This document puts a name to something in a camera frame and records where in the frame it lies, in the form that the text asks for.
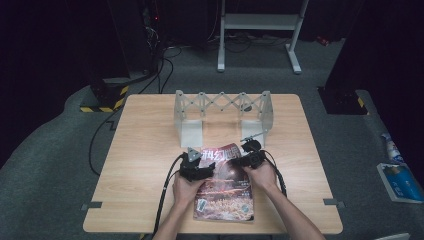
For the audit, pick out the dark equipment rack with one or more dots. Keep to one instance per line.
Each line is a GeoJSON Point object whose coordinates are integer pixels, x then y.
{"type": "Point", "coordinates": [150, 33]}

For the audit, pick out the white metal stand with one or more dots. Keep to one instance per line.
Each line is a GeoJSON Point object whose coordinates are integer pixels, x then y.
{"type": "Point", "coordinates": [260, 21]}

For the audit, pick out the person's left hand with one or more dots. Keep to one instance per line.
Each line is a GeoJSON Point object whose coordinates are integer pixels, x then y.
{"type": "Point", "coordinates": [185, 191]}

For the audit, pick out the red glossy magazine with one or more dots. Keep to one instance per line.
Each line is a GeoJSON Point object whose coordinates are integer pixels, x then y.
{"type": "Point", "coordinates": [226, 196]}

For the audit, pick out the white flat object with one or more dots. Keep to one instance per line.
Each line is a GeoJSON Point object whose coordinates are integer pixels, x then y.
{"type": "Point", "coordinates": [393, 236]}

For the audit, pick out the blue white box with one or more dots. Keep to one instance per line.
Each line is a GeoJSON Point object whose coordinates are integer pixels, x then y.
{"type": "Point", "coordinates": [401, 183]}

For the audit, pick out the grey tape strip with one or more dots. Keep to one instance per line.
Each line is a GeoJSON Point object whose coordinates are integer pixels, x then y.
{"type": "Point", "coordinates": [333, 202]}
{"type": "Point", "coordinates": [91, 205]}

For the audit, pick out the white blue bottle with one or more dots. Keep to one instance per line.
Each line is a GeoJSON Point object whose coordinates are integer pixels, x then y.
{"type": "Point", "coordinates": [393, 150]}

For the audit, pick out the black yellow striped stand base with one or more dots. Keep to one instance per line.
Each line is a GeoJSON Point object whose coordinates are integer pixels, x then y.
{"type": "Point", "coordinates": [106, 96]}
{"type": "Point", "coordinates": [343, 101]}

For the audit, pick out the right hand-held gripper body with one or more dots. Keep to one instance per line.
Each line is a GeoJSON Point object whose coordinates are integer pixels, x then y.
{"type": "Point", "coordinates": [256, 158]}

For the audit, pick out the small red object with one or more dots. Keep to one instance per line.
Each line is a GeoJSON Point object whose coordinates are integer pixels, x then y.
{"type": "Point", "coordinates": [322, 40]}

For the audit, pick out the person's right hand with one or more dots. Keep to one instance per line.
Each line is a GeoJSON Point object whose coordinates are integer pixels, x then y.
{"type": "Point", "coordinates": [263, 176]}

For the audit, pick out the grey expandable book rack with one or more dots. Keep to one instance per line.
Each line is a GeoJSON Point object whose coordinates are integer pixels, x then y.
{"type": "Point", "coordinates": [191, 133]}

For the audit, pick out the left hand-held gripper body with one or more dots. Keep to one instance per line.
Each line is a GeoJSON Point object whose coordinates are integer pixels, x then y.
{"type": "Point", "coordinates": [190, 168]}

